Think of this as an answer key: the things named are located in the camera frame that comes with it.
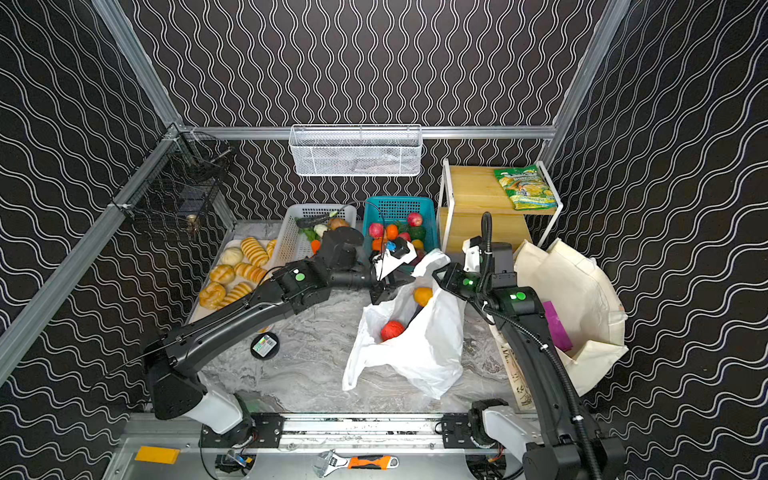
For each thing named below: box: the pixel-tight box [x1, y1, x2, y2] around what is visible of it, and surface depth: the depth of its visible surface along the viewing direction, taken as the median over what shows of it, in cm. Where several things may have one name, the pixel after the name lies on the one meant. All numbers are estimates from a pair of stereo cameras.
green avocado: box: [409, 226, 426, 240], surface depth 113 cm
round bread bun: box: [199, 282, 226, 310], surface depth 97 cm
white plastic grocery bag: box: [343, 249, 467, 400], surface depth 74 cm
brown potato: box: [328, 217, 349, 231], surface depth 115 cm
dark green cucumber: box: [296, 214, 329, 228], surface depth 115 cm
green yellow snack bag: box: [494, 164, 558, 211], surface depth 81 cm
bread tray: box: [189, 238, 277, 324], surface depth 104 cm
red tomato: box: [380, 320, 405, 342], surface depth 87 cm
